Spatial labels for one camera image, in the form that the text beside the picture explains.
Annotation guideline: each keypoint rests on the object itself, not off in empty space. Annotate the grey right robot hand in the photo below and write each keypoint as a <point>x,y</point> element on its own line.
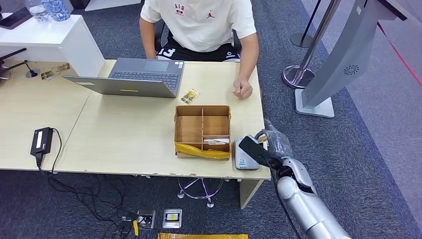
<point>280,146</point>

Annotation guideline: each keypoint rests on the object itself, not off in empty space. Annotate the person's left hand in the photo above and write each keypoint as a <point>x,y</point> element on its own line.
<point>243,89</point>

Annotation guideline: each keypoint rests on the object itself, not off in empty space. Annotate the tan ID card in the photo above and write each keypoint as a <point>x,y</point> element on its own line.
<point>262,138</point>

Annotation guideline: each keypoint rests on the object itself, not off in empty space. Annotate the yellow printed card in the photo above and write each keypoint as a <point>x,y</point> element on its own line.
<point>190,96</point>

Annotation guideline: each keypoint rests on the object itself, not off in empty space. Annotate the person's left forearm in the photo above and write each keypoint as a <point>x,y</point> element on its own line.
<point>249,56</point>

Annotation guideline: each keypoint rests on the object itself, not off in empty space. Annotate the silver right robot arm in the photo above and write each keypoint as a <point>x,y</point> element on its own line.
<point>306,207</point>

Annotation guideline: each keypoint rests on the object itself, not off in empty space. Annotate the person's right forearm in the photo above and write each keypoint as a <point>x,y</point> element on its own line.
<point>146,39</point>

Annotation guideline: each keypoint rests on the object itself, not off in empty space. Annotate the grey card reader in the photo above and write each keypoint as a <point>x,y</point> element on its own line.
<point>242,158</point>

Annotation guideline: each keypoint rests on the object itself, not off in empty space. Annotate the white key card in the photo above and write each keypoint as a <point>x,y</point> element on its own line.
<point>216,141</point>

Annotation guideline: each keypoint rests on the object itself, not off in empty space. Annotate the person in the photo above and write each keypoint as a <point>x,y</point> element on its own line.
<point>197,26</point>

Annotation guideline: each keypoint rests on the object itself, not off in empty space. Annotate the clear plastic wrap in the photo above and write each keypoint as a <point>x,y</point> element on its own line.
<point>268,124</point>

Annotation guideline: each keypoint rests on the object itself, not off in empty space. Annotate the beige desk leg panel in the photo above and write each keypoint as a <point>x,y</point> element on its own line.
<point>249,194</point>

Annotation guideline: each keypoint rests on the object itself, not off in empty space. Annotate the wooden compartment box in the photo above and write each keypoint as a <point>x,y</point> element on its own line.
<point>189,128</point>

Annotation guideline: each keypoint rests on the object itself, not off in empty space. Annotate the chrome stool base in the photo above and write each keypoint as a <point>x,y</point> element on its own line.
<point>206,193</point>

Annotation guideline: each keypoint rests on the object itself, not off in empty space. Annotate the grey laptop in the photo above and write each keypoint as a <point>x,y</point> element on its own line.
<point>146,77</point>

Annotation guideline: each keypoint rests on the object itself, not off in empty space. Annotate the grey kiosk stand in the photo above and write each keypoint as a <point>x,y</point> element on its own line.
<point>343,56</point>

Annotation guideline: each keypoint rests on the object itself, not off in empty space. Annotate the yellow floor tape marking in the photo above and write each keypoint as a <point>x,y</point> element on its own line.
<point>202,236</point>

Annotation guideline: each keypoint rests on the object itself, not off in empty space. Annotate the steel floor outlet box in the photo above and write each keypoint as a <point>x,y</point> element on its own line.
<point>172,217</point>
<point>146,219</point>

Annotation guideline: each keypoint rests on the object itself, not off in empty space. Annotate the red barrier belt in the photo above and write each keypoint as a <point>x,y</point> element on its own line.
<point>397,52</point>

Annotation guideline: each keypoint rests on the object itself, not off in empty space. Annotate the black and yellow plug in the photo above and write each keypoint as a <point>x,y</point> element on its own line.
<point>127,226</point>

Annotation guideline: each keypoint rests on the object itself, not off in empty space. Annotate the white cabinet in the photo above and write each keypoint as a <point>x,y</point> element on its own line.
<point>49,38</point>

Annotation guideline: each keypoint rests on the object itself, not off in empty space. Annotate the black power adapter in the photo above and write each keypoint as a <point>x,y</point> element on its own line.
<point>41,141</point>

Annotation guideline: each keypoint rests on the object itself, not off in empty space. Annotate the clear water bottle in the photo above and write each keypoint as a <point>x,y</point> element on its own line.
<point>39,11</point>

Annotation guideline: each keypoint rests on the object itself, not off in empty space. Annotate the black phone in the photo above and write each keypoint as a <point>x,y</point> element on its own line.
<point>14,18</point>

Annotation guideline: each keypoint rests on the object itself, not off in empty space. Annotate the black device with antennas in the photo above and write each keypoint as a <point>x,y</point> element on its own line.
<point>2,67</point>

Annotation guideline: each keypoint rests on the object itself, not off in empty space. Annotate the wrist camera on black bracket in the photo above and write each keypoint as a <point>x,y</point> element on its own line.
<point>254,150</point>

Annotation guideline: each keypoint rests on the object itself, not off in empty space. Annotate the black stanchion post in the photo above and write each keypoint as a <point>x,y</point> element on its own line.
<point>301,40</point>

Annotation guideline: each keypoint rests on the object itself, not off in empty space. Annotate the chrome stanchion post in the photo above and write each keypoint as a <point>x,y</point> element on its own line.
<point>316,36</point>

